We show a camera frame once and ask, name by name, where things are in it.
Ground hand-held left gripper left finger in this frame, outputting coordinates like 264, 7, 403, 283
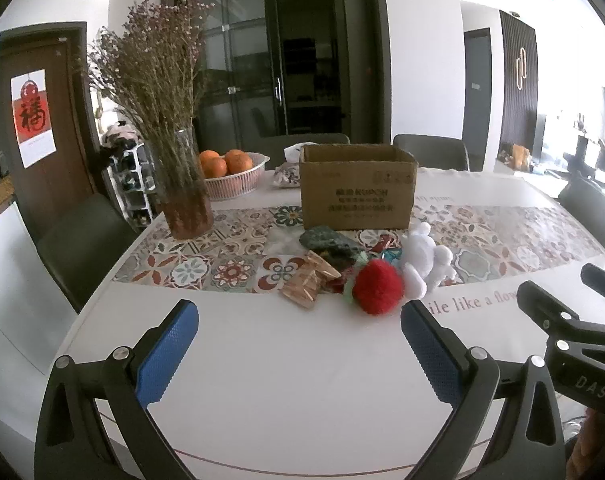
35, 299, 200, 480

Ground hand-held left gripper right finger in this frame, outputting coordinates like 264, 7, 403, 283
401, 299, 567, 480

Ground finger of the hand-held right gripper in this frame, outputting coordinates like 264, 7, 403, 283
516, 280, 605, 349
581, 262, 605, 302

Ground red strawberry plush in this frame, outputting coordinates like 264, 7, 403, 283
343, 259, 407, 316

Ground red snack packet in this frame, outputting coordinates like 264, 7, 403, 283
322, 260, 363, 295

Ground tan snack packet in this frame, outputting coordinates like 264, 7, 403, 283
305, 251, 342, 282
282, 269, 324, 310

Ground brown cardboard box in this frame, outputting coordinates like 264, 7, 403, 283
299, 143, 419, 231

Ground grey dining chair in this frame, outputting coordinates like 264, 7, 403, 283
252, 133, 351, 171
557, 175, 605, 256
36, 194, 139, 313
392, 134, 470, 172

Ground patterned table runner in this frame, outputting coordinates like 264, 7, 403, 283
113, 204, 605, 292

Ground white printed tablecloth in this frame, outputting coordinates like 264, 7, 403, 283
47, 167, 605, 480

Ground white shoe rack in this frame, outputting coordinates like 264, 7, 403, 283
107, 142, 158, 231

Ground white plastic fruit basket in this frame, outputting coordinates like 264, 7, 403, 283
198, 152, 271, 202

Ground floral tissue pouch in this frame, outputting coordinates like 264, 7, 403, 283
274, 144, 308, 188

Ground brown wooden door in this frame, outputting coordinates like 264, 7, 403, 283
0, 22, 100, 241

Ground dark interior door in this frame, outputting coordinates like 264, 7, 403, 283
463, 27, 493, 136

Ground dried purple flowers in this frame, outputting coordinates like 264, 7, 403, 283
80, 0, 216, 201

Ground dark glass sliding door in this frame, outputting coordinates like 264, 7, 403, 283
161, 0, 390, 143

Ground dark slatted wall panel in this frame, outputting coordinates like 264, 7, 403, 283
499, 10, 539, 148

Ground white loop wall ornament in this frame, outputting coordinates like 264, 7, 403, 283
513, 46, 528, 92

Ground red and white wall calendar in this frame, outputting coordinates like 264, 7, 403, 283
11, 69, 57, 169

